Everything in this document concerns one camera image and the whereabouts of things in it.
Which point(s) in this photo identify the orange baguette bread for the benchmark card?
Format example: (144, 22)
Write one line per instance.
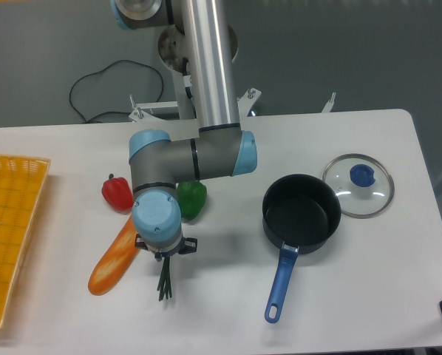
(115, 261)

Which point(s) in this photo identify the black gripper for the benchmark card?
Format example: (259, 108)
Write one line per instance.
(185, 245)

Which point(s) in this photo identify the red bell pepper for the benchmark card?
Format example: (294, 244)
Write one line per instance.
(117, 193)

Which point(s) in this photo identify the green bell pepper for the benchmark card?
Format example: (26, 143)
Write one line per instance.
(191, 198)

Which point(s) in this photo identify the white metal base frame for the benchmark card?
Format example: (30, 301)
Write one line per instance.
(172, 110)

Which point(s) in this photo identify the green onion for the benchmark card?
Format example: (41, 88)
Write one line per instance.
(164, 284)

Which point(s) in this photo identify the glass lid blue knob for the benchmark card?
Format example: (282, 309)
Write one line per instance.
(362, 184)

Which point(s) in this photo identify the black pot blue handle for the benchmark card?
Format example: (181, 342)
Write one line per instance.
(299, 214)

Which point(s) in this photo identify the yellow woven basket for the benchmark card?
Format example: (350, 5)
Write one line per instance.
(22, 180)

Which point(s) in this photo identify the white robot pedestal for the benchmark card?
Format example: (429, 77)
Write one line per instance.
(178, 74)

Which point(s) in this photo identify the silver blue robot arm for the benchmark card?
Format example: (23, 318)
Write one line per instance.
(221, 149)

